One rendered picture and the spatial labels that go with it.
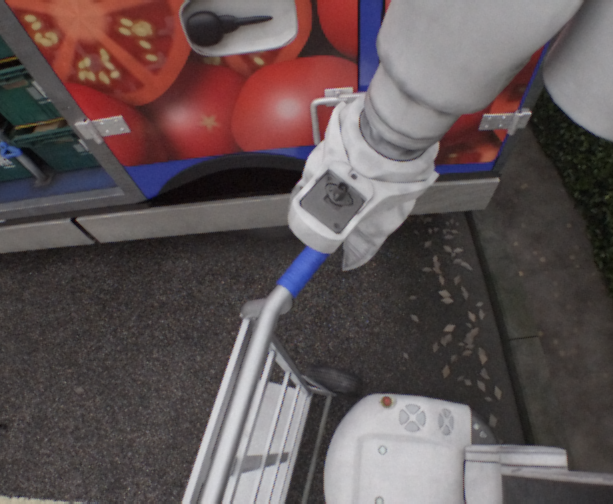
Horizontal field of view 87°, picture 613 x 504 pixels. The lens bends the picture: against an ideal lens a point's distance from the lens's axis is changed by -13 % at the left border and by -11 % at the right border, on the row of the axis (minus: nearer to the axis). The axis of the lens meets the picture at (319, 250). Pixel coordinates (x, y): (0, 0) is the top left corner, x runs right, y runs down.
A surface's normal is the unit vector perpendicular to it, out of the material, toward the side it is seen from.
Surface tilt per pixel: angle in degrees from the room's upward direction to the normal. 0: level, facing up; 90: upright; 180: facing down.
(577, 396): 8
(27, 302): 0
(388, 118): 88
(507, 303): 0
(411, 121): 97
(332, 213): 20
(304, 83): 90
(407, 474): 0
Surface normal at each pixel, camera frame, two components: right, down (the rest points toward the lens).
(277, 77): 0.05, 0.87
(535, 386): -0.07, -0.49
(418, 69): -0.64, 0.68
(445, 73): -0.46, 0.85
